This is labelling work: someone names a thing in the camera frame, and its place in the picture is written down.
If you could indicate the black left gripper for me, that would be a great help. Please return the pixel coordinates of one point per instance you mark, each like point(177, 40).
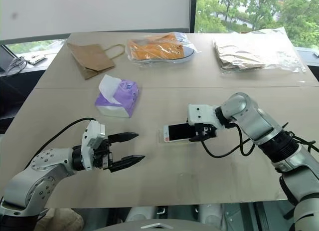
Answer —
point(103, 155)

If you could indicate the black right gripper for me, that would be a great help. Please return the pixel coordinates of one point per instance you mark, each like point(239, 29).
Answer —
point(206, 131)

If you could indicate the white smartphone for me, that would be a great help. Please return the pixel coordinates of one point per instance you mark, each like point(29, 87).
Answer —
point(178, 132)

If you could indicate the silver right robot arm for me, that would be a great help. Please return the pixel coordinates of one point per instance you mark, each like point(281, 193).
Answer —
point(274, 141)

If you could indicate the paper bags in clear plastic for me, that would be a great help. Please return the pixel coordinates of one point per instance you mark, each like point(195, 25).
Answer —
point(254, 54)

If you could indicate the purple tissue pack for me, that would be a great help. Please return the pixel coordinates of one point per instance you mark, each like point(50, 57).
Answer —
point(122, 98)

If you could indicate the orange sneaker in plastic bag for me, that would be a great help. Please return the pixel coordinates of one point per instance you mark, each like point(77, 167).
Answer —
point(157, 49)

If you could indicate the beige rounded cushion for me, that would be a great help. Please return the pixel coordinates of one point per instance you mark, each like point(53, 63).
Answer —
point(59, 219)

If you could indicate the small white electronic board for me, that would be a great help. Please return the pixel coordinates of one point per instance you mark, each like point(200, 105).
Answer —
point(37, 59)

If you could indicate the white roller blind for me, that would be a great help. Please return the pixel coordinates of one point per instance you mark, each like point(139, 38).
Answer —
point(94, 11)

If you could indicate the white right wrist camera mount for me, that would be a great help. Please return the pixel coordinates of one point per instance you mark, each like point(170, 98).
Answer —
point(199, 113)

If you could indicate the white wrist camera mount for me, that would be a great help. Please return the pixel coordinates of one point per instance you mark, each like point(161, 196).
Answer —
point(92, 138)
point(199, 113)

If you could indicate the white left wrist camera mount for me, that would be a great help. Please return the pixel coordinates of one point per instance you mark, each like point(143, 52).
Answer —
point(92, 138)

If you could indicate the dark window frame post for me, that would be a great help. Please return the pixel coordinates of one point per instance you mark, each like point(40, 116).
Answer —
point(192, 11)

